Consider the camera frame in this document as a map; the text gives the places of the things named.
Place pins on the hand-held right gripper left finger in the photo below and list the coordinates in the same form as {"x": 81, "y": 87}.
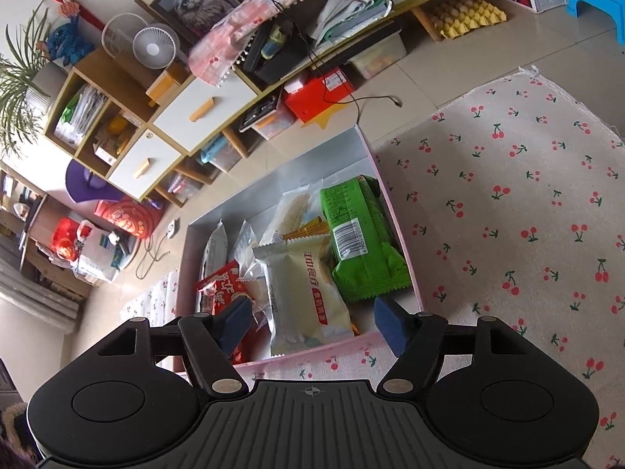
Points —
{"x": 234, "y": 322}

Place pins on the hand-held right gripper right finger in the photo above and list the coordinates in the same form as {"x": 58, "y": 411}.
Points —
{"x": 393, "y": 325}

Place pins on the cream snack packet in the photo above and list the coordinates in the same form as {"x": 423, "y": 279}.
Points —
{"x": 302, "y": 298}

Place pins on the pink cardboard box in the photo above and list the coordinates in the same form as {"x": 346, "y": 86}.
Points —
{"x": 293, "y": 171}

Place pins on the red snack packet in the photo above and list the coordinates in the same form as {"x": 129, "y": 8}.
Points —
{"x": 219, "y": 283}

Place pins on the silver white snack packet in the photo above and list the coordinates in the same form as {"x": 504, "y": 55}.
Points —
{"x": 217, "y": 254}

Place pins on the clear snack packet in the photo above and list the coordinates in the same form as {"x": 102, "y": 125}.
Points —
{"x": 246, "y": 249}

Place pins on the green snack packet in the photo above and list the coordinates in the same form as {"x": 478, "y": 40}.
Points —
{"x": 361, "y": 254}

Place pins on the clear rice cracker packet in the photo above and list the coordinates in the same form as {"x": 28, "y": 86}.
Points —
{"x": 293, "y": 210}

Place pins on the small clear storage box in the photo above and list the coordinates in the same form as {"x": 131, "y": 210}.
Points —
{"x": 183, "y": 188}

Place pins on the white plastic bag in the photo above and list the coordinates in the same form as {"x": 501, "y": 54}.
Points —
{"x": 97, "y": 264}

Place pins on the red round patterned bag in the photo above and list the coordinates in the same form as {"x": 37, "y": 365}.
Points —
{"x": 127, "y": 217}

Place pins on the clear storage box blue lid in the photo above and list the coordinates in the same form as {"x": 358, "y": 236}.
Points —
{"x": 222, "y": 156}

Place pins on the cherry print cloth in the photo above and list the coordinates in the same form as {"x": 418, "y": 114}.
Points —
{"x": 512, "y": 205}

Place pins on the red gift bag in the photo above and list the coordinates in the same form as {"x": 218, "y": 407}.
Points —
{"x": 66, "y": 239}

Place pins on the grey pleated curtain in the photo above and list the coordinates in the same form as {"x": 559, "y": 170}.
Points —
{"x": 34, "y": 303}

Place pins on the clear storage box orange contents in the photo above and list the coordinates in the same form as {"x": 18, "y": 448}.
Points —
{"x": 273, "y": 124}

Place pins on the purple cap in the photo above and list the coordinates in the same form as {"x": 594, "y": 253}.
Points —
{"x": 78, "y": 180}

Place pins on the wooden desk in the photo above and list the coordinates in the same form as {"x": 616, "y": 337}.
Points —
{"x": 39, "y": 215}

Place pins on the wooden cabinet with white drawers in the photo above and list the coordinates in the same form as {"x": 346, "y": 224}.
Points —
{"x": 229, "y": 93}

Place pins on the red shoe box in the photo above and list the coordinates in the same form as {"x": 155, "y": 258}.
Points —
{"x": 312, "y": 97}

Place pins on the stack of white bags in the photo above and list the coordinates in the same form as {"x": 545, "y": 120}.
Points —
{"x": 83, "y": 112}

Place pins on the black plastic bin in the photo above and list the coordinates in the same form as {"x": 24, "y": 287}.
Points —
{"x": 278, "y": 66}

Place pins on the pink cherry cloth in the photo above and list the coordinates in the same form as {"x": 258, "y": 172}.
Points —
{"x": 219, "y": 44}

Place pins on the white desk fan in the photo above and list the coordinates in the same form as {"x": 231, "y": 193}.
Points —
{"x": 156, "y": 49}

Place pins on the potted green plant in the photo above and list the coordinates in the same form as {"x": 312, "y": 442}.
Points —
{"x": 41, "y": 88}

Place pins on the yellow egg tray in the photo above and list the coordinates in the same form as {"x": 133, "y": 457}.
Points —
{"x": 464, "y": 17}

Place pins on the framed cat picture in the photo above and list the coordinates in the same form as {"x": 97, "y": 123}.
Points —
{"x": 195, "y": 5}

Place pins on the blue plush toy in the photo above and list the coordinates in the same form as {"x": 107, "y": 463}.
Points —
{"x": 68, "y": 41}

